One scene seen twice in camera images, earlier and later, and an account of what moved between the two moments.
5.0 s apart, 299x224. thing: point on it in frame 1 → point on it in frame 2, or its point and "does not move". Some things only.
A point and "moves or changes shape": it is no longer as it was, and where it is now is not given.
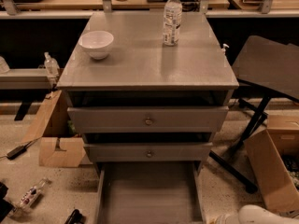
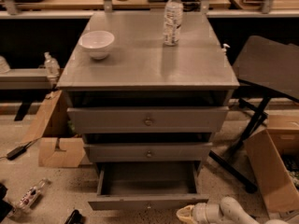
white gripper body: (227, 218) → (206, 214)
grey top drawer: (147, 119) does not move
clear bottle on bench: (51, 65) does not move
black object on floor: (76, 217) does not move
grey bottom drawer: (149, 192) moves or changes shape
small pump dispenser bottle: (224, 49) does not move
